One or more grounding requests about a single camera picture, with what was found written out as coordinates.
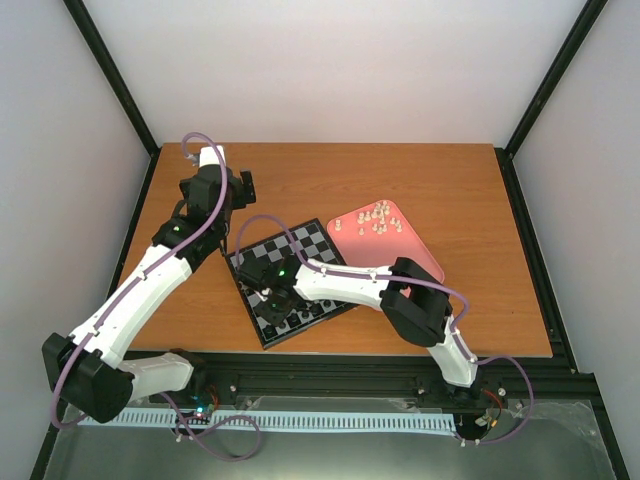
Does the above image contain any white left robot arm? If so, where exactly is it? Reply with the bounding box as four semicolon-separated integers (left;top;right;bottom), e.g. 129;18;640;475
42;147;256;429

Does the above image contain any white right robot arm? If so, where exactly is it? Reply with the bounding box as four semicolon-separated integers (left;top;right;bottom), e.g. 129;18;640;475
238;254;477;388

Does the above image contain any black and grey chessboard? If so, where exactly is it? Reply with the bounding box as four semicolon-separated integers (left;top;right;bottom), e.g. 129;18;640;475
236;218;355;350

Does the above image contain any pink plastic tray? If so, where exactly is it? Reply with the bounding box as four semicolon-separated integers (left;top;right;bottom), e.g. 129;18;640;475
326;199;445;284

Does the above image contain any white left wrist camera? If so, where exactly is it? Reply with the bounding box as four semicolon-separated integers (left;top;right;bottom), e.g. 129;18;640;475
198;146;226;168

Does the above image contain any light blue slotted cable duct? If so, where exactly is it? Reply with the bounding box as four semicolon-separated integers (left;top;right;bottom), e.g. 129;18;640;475
79;409;458;435

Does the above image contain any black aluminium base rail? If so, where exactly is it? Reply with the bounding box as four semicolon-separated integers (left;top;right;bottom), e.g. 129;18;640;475
195;353;604;412

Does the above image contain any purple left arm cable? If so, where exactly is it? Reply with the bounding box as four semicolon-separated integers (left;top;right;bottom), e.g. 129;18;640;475
50;132;263;459

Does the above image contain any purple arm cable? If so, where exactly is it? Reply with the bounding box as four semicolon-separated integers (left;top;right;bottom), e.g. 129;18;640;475
236;214;535;447
50;132;263;459

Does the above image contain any black left frame post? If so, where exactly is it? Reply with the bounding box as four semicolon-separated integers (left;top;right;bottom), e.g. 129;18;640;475
63;0;161;157

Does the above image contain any black frame post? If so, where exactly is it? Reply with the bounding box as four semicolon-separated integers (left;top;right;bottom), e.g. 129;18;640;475
504;0;608;162
63;0;161;157

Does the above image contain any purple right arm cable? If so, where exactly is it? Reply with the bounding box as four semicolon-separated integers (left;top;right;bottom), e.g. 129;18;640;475
236;214;535;447

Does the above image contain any black right frame post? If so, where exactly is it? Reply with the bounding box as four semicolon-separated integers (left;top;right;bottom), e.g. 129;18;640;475
504;0;608;162

